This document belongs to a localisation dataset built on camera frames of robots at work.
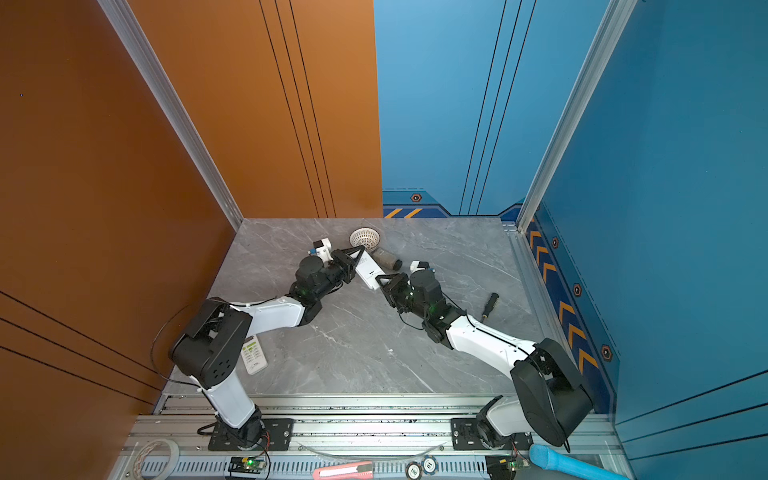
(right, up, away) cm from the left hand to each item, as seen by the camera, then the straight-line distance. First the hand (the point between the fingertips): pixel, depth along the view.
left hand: (367, 245), depth 85 cm
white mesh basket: (-4, +4, +28) cm, 28 cm away
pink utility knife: (-1, -53, -16) cm, 55 cm away
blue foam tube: (+42, -49, -17) cm, 67 cm away
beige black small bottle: (+5, -5, +21) cm, 22 cm away
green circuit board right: (+33, -53, -15) cm, 64 cm away
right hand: (+2, -10, -5) cm, 11 cm away
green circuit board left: (-27, -53, -14) cm, 61 cm away
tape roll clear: (-52, -53, -16) cm, 76 cm away
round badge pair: (+16, -52, -15) cm, 57 cm away
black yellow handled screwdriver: (+39, -19, +11) cm, 44 cm away
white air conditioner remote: (+1, -7, -2) cm, 7 cm away
